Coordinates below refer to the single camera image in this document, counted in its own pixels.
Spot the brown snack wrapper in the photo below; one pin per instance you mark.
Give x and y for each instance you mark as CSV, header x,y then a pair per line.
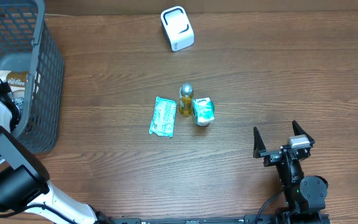
x,y
16,81

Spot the yellow liquid bottle silver cap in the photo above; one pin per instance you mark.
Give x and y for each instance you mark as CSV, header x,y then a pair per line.
x,y
186,96

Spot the dark grey plastic basket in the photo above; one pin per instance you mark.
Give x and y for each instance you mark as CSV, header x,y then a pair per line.
x,y
26,45

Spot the white barcode scanner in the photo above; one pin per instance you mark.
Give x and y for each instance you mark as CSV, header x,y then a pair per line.
x,y
177,28

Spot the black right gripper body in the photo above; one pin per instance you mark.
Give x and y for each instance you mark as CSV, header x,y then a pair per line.
x,y
282,154

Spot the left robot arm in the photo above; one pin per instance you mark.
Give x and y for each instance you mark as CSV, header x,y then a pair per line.
x,y
25,184

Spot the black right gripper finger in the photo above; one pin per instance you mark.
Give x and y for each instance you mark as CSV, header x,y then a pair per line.
x,y
259,146
299,131

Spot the teal tissue pack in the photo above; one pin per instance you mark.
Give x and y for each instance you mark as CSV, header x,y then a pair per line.
x,y
163,121

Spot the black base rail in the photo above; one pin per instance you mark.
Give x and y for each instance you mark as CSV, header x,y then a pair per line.
x,y
247,219

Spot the green lidded jar with tissues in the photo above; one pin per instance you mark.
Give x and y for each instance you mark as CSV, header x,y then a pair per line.
x,y
203,111

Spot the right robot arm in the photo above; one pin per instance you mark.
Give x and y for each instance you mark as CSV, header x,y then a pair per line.
x,y
305,195

